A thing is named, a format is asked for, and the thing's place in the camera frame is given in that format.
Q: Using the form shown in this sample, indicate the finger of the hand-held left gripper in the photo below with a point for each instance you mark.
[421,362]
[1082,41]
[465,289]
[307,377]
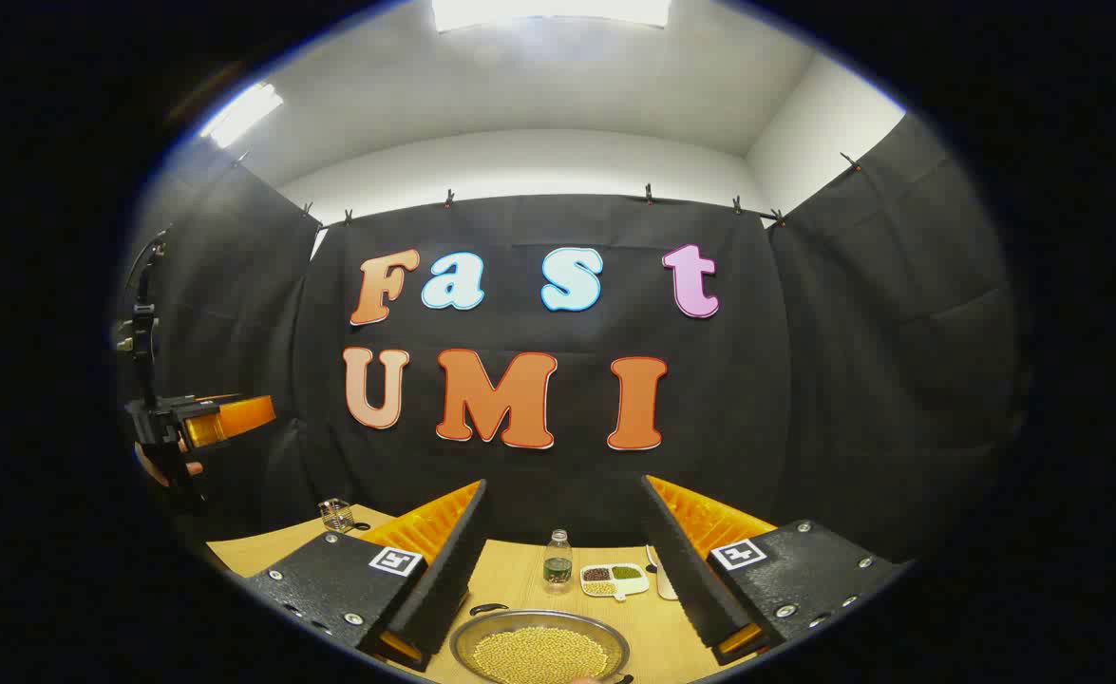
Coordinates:
[239,416]

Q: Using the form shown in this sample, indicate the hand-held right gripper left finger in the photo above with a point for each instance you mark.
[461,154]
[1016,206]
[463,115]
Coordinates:
[444,589]

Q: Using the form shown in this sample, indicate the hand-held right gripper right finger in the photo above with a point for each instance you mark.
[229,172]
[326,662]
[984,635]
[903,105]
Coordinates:
[686,579]

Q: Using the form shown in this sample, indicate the stainless steel pot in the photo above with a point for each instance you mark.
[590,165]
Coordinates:
[467,638]

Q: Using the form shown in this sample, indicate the white divided bean dish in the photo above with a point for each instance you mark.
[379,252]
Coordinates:
[614,579]

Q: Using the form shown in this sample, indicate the clear plastic water bottle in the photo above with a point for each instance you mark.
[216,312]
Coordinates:
[558,565]

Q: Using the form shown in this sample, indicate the pile of yellow soybeans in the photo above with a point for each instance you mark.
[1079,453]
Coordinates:
[539,657]

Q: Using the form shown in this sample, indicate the small glass jar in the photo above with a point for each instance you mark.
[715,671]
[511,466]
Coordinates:
[336,515]

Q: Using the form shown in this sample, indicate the black backdrop cloth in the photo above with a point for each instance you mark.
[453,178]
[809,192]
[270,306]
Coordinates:
[785,380]

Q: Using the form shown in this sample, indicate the ceiling light panel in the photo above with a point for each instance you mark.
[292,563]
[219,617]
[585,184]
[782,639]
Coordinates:
[239,114]
[548,11]

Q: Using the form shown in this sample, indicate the row of black cloth clips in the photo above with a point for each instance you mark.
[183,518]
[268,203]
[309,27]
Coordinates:
[448,198]

